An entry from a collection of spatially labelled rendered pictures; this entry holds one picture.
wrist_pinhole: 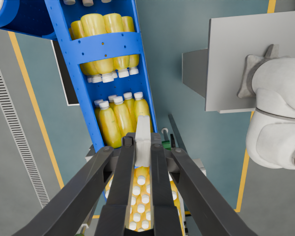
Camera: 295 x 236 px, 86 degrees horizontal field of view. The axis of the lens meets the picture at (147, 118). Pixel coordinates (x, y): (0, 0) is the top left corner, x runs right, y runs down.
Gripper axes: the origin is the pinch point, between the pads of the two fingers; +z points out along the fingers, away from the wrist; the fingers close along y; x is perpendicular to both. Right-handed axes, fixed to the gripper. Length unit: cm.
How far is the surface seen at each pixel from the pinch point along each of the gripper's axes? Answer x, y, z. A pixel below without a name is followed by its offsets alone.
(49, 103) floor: -44, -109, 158
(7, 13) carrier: 23, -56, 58
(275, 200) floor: -175, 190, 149
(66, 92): -28, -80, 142
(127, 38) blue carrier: 13.9, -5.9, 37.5
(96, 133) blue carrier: -17.5, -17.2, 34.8
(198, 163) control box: -41, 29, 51
